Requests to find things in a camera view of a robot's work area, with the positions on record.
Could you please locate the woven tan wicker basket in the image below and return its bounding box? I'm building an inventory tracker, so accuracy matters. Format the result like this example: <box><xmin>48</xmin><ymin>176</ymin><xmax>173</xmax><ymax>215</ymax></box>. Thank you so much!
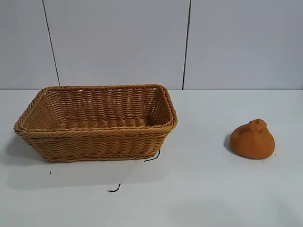
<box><xmin>13</xmin><ymin>83</ymin><xmax>178</xmax><ymax>163</ymax></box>

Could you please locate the bumpy orange fruit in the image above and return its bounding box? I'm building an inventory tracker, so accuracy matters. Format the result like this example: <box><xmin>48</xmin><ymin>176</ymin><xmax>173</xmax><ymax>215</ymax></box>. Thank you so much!
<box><xmin>229</xmin><ymin>119</ymin><xmax>276</xmax><ymax>159</ymax></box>

